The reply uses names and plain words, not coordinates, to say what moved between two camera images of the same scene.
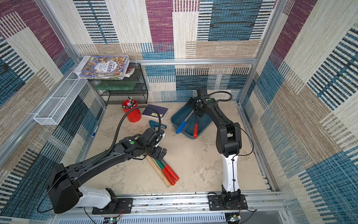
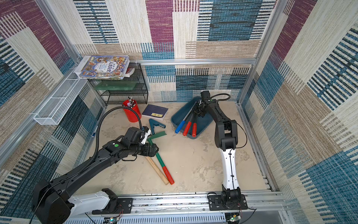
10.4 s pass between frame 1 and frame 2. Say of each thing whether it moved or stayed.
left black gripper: moved
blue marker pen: stayed
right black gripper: stayed
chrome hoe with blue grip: stayed
